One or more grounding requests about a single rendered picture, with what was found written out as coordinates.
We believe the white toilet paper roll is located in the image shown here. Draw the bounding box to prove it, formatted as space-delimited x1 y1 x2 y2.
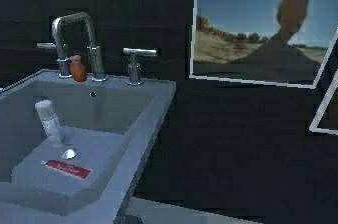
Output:
34 99 65 148

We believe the grey sink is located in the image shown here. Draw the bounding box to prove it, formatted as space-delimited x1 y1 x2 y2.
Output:
0 68 177 224

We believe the orange soap bottle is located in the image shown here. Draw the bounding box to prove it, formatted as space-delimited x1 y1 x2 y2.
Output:
68 54 88 83

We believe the silver faucet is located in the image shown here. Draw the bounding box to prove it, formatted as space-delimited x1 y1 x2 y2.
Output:
51 11 109 83

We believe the red toothpaste tube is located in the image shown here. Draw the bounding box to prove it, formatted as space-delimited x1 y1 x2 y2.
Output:
40 159 93 181

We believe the silver tap handle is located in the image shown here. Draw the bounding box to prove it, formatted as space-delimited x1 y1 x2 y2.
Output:
122 47 158 86
36 42 57 50

